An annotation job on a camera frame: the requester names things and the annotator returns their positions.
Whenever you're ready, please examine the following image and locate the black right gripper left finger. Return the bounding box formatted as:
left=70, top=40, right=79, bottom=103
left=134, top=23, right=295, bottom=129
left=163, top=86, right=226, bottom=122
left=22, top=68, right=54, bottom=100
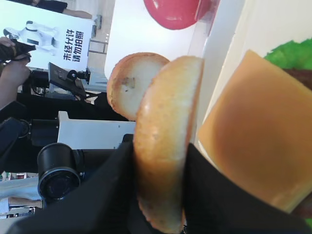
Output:
left=8, top=142, right=151, bottom=234

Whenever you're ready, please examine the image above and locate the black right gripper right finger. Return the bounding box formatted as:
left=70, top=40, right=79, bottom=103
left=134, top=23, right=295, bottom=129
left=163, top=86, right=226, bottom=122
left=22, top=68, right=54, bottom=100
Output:
left=183, top=144, right=312, bottom=234

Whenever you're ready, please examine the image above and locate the bread bun slice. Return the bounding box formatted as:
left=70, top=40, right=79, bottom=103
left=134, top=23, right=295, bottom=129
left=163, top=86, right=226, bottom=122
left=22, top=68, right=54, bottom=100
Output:
left=107, top=52, right=169, bottom=121
left=134, top=56, right=204, bottom=234

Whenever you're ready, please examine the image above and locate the cheese slice on burger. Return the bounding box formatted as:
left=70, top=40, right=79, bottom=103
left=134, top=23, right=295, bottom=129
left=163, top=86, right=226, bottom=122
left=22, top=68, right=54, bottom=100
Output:
left=198, top=51, right=312, bottom=213

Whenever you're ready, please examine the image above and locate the meat patty on burger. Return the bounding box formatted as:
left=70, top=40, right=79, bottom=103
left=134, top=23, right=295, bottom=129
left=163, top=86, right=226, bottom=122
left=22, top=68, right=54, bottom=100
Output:
left=283, top=68, right=312, bottom=90

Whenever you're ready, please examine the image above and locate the lettuce on burger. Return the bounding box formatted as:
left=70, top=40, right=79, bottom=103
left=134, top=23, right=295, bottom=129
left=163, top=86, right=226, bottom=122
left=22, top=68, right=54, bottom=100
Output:
left=264, top=38, right=312, bottom=70

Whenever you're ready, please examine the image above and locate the red tomato slice standing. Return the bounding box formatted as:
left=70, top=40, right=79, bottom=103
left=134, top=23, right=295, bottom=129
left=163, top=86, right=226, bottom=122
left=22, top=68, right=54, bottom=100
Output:
left=143, top=0, right=219, bottom=30

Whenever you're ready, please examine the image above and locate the bystander hand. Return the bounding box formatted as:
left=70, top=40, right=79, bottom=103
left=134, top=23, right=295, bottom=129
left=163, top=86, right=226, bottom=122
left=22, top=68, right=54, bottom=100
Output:
left=0, top=36, right=31, bottom=108

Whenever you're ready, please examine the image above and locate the white robot poster sign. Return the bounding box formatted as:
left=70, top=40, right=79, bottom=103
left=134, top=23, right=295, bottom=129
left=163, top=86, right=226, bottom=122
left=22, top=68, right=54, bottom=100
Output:
left=0, top=0, right=94, bottom=70

